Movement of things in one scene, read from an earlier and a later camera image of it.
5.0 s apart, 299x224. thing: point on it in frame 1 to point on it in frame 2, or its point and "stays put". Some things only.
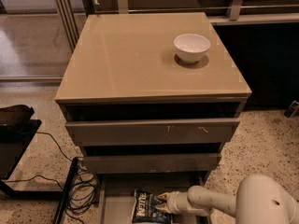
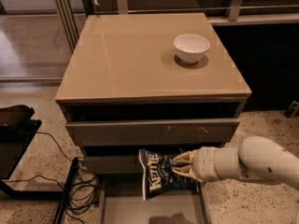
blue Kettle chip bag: [144, 209] to [159, 175]
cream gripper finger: [163, 207] to [186, 170]
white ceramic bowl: [191, 48] stays put
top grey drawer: [154, 132] stays put
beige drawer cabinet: [144, 117] stays put
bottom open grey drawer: [117, 193] stays put
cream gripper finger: [163, 196] to [185, 158]
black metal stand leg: [59, 214] stays put
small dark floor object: [292, 108] stays put
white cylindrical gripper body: [177, 202] to [203, 164]
